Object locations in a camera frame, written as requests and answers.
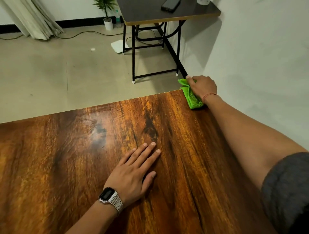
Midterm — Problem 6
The person's left hand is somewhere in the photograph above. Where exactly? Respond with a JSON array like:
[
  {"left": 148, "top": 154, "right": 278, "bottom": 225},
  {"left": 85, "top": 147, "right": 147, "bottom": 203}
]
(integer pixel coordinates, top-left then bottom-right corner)
[{"left": 103, "top": 142, "right": 161, "bottom": 209}]

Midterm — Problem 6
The potted green plant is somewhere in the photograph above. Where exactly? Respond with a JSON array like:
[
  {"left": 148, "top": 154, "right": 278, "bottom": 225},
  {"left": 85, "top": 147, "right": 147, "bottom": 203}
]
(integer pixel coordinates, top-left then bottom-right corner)
[{"left": 93, "top": 0, "right": 118, "bottom": 31}]

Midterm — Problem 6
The brown wooden table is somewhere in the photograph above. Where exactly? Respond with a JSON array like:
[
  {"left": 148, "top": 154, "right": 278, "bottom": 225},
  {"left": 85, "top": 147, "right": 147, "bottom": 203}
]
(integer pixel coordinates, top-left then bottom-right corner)
[{"left": 0, "top": 89, "right": 278, "bottom": 234}]

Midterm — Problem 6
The black smartphone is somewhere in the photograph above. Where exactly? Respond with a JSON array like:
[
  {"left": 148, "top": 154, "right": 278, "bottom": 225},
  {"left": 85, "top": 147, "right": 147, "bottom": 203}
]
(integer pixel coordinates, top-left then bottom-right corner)
[{"left": 161, "top": 0, "right": 181, "bottom": 13}]

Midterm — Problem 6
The red thread wristband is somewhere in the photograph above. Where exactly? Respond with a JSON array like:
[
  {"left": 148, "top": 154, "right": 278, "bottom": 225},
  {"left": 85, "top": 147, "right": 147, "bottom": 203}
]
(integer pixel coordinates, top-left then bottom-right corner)
[{"left": 202, "top": 93, "right": 218, "bottom": 104}]

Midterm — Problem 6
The person's right hand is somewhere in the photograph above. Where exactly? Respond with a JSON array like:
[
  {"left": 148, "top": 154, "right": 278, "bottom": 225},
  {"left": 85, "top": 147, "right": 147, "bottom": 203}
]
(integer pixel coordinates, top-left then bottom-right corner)
[{"left": 186, "top": 75, "right": 217, "bottom": 104}]

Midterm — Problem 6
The silver digital wristwatch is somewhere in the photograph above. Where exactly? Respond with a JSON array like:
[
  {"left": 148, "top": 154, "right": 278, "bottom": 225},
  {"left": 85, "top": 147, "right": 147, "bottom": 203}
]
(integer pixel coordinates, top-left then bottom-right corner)
[{"left": 98, "top": 187, "right": 124, "bottom": 215}]

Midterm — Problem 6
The green microfiber cloth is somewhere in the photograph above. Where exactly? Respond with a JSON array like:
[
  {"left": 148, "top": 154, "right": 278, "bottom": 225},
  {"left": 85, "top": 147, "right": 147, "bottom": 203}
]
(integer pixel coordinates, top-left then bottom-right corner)
[{"left": 178, "top": 79, "right": 204, "bottom": 109}]

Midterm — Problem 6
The person's left forearm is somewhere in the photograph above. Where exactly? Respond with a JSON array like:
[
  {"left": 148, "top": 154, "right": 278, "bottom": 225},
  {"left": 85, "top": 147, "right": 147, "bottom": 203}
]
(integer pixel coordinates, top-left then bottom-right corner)
[{"left": 65, "top": 201, "right": 119, "bottom": 234}]

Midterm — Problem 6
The person's right forearm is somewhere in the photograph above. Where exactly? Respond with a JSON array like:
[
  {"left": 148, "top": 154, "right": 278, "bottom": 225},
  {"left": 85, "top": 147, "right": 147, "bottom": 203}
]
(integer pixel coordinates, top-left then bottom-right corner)
[{"left": 204, "top": 94, "right": 307, "bottom": 189}]

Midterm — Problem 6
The white flat device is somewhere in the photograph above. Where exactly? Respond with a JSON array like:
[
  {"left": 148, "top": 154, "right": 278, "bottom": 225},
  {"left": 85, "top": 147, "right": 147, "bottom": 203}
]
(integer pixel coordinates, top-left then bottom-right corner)
[{"left": 111, "top": 40, "right": 129, "bottom": 54}]

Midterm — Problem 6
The grey sleeve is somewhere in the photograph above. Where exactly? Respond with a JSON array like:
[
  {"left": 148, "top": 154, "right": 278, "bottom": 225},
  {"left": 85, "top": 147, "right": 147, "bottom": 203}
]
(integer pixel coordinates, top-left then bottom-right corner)
[{"left": 261, "top": 152, "right": 309, "bottom": 234}]

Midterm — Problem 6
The black floor cable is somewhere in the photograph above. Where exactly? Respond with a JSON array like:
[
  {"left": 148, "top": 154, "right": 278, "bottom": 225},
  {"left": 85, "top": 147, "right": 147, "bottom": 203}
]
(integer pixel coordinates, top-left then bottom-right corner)
[{"left": 0, "top": 29, "right": 164, "bottom": 46}]

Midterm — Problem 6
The black folding table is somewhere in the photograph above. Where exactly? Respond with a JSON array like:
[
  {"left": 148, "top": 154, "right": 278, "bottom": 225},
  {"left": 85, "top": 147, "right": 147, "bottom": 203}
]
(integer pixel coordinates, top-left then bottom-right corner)
[{"left": 116, "top": 0, "right": 221, "bottom": 84}]

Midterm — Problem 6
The cream curtain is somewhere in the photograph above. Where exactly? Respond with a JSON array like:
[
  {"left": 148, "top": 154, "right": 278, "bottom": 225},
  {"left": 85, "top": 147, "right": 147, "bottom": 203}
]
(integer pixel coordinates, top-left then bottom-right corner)
[{"left": 0, "top": 0, "right": 65, "bottom": 40}]

